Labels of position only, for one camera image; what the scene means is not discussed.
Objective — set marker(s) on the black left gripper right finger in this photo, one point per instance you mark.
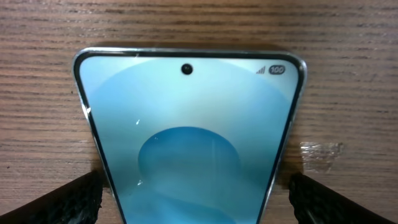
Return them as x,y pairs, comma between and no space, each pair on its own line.
315,203

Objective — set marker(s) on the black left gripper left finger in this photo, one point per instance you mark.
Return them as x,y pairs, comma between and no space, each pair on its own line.
77,202

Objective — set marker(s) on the blue screen smartphone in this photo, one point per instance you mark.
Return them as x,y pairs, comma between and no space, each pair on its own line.
189,135

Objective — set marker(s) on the clear tape patch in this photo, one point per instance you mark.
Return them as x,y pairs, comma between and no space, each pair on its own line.
319,157

